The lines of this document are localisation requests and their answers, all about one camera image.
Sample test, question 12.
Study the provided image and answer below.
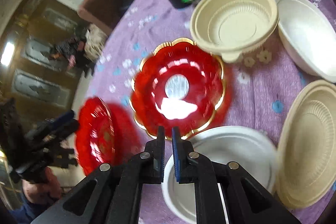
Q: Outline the white foam plate bowl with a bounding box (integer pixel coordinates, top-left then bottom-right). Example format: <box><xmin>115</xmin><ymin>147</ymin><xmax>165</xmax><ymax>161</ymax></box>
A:
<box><xmin>162</xmin><ymin>126</ymin><xmax>278</xmax><ymax>223</ymax></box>

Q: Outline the beige ribbed plastic bowl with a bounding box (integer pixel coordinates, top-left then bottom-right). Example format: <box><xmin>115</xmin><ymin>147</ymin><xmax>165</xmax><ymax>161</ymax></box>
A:
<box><xmin>276</xmin><ymin>80</ymin><xmax>335</xmax><ymax>209</ymax></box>

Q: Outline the red gold-rimmed flower plate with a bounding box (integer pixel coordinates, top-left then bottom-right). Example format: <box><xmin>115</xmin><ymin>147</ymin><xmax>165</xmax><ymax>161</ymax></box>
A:
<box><xmin>129</xmin><ymin>38</ymin><xmax>226</xmax><ymax>139</ymax></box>

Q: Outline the white foam deep bowl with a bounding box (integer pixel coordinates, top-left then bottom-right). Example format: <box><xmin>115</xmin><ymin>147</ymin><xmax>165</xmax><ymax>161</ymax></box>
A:
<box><xmin>275</xmin><ymin>0</ymin><xmax>335</xmax><ymax>83</ymax></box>

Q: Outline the operator left hand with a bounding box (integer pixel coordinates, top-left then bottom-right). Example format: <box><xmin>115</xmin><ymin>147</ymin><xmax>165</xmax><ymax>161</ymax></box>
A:
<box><xmin>22</xmin><ymin>167</ymin><xmax>62</xmax><ymax>205</ymax></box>

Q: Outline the wooden glass cabinet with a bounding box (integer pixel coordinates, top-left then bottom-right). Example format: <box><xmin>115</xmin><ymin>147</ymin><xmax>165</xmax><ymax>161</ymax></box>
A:
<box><xmin>1</xmin><ymin>0</ymin><xmax>87</xmax><ymax>131</ymax></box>

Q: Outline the person crouching on floor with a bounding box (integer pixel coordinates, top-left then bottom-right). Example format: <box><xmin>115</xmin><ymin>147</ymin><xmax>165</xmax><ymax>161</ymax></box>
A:
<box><xmin>47</xmin><ymin>35</ymin><xmax>95</xmax><ymax>77</ymax></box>

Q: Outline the patterned cushion bundle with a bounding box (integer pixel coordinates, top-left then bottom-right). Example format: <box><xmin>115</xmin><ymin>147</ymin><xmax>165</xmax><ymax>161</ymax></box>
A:
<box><xmin>84</xmin><ymin>24</ymin><xmax>108</xmax><ymax>62</ymax></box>

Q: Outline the purple floral tablecloth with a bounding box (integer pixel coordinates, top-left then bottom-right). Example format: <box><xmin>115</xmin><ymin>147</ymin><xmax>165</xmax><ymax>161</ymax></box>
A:
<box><xmin>86</xmin><ymin>0</ymin><xmax>336</xmax><ymax>224</ymax></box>

